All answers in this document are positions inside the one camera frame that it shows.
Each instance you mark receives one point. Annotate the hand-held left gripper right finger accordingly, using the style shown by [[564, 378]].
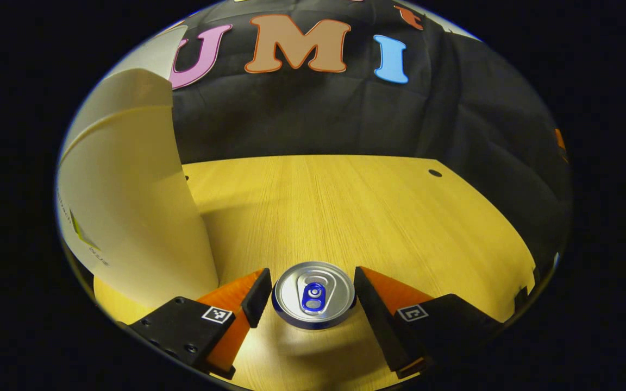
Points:
[[373, 309]]

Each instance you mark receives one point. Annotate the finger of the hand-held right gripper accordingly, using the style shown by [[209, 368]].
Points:
[[561, 141]]

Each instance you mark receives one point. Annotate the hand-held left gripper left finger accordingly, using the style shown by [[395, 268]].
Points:
[[256, 298]]

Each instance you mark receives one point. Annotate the blue pop can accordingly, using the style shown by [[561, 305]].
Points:
[[313, 296]]

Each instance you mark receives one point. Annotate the white desktop garbage bin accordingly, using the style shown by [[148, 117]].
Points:
[[139, 217]]

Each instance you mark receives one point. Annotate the white garbage bin lid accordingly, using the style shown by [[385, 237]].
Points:
[[128, 87]]

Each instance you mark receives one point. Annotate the wooden desktop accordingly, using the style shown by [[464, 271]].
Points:
[[356, 217]]

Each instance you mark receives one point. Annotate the black backdrop cloth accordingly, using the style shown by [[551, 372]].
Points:
[[345, 108]]

